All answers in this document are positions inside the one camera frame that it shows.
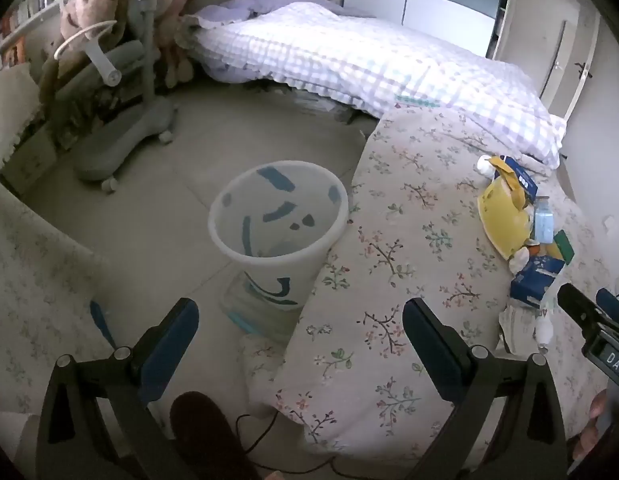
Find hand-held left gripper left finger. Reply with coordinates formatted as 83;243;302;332
37;297;200;480

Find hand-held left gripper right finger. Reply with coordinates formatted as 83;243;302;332
403;297;570;480

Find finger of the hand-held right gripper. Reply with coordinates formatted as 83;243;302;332
558;282;607;335
596;287;619;325

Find blue tissue packet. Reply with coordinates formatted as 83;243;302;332
509;254;565;310

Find yellow packet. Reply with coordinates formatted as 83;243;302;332
477;156;535;260

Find white bin with blue print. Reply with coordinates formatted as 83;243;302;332
208;160;349;313

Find person's right hand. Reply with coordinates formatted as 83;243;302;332
572;389;611;463

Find white plastic wrapper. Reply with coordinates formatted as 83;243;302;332
498;302;557;356

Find green packet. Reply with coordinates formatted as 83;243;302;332
552;229;576;266

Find clear plastic box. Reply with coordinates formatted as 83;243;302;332
220;275;310;337

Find dark brown slipper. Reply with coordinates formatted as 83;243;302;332
170;391;245;480

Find clear bottle with blue label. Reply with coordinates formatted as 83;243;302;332
532;196;556;245

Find dark blue carton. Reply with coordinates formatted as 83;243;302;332
502;156;539;197

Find floral blanket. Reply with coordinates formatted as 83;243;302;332
240;105;619;461

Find floral tablecloth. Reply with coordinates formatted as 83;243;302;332
0;175;135;441

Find grey desk chair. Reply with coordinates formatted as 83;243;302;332
40;0;178;193

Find cream cabinet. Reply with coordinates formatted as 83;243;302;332
0;125;58;198

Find grey stacked sheets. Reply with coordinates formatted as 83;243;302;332
290;87;363;126

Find cream door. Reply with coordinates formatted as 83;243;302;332
489;0;603;116

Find cream lace-edged cloth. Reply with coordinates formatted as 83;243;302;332
0;62;43;176

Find pink plush toy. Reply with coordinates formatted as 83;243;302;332
154;0;198;88

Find white and grey wardrobe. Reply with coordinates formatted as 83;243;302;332
339;0;513;58

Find bookshelf with books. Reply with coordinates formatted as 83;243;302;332
0;0;65;68

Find black cable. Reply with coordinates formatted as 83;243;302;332
234;410;440;480

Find white ring holder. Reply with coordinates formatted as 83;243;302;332
54;20;123;86

